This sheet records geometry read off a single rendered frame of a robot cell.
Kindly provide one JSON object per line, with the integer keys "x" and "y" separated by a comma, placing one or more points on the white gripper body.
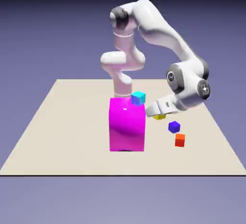
{"x": 160, "y": 107}

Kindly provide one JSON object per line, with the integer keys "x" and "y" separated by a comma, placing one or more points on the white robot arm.
{"x": 157, "y": 30}

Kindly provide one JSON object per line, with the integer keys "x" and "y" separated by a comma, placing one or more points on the small yellow cube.
{"x": 159, "y": 117}

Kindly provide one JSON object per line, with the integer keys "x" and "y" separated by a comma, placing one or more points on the small cyan cube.
{"x": 138, "y": 99}

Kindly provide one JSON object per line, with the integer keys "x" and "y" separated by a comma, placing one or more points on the small blue cube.
{"x": 174, "y": 127}

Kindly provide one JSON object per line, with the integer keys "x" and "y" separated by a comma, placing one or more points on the small orange cube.
{"x": 180, "y": 140}

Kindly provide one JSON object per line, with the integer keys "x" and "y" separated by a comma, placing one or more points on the large magenta box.
{"x": 126, "y": 126}

